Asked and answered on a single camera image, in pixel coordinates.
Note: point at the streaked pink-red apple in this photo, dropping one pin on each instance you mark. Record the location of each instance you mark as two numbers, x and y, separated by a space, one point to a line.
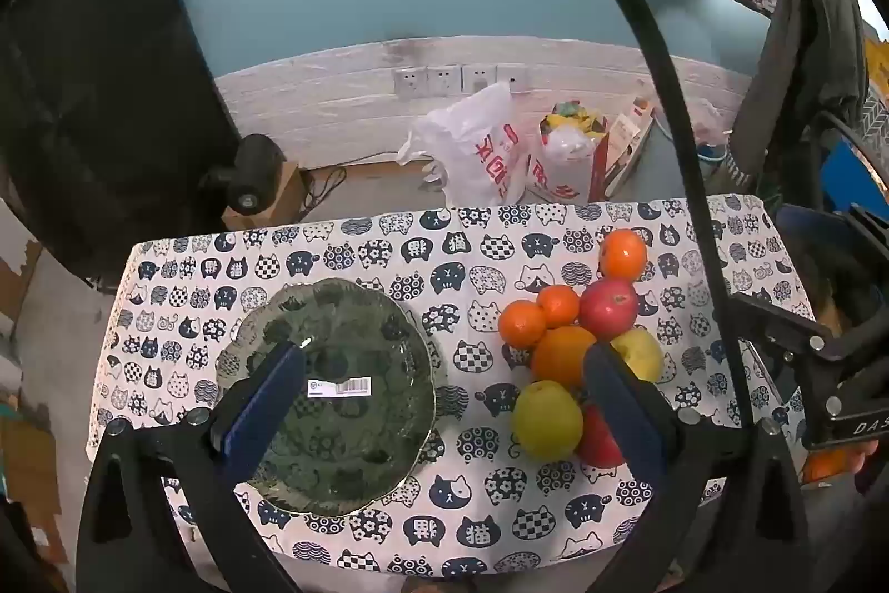
608 308

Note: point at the person's right hand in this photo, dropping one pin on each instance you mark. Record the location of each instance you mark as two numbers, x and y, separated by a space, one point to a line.
837 466

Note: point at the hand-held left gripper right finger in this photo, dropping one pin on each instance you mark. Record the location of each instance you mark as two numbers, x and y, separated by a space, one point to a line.
621 405

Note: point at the brown cardboard box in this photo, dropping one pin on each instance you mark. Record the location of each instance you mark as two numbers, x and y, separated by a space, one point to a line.
28 468

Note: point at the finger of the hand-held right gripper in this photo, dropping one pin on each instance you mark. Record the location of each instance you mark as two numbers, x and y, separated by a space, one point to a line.
778 329
868 232

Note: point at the small mandarin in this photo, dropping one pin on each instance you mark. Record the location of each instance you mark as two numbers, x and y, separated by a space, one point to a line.
558 305
521 323

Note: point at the yellow-green pear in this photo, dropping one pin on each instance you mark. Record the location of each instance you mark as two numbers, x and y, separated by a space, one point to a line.
546 419
642 353

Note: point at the grey hanging garment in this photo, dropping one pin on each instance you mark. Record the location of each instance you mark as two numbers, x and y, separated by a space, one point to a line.
805 51

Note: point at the medium orange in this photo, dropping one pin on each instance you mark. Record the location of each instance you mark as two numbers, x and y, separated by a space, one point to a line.
623 254

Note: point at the cat-print tablecloth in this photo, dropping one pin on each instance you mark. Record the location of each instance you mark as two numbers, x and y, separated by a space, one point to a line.
472 287

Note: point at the large orange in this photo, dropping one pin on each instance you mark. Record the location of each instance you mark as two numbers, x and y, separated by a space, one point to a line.
559 357

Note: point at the red box with items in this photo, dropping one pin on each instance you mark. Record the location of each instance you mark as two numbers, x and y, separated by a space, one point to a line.
566 162

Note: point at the black cylindrical speaker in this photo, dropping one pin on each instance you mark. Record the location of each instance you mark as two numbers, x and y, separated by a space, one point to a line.
246 176

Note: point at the green glass plate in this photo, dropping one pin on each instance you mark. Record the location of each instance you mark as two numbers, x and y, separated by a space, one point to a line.
361 426

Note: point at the printed cardboard carton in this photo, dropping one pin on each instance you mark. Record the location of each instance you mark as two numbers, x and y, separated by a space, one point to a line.
628 141

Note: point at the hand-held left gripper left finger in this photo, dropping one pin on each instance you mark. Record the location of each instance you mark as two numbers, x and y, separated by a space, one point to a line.
267 405

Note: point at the white plastic bag red print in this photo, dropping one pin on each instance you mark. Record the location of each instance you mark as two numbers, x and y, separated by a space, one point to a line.
472 141

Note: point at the small cardboard box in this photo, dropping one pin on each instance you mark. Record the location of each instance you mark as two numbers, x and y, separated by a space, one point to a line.
285 197

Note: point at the white wall socket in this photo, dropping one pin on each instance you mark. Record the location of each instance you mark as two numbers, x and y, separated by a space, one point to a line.
439 79
478 77
406 81
512 77

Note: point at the bright red apple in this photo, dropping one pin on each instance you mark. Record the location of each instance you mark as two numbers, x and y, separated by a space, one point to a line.
594 440

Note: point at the black board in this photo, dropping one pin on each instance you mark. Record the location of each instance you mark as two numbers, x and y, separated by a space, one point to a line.
104 79

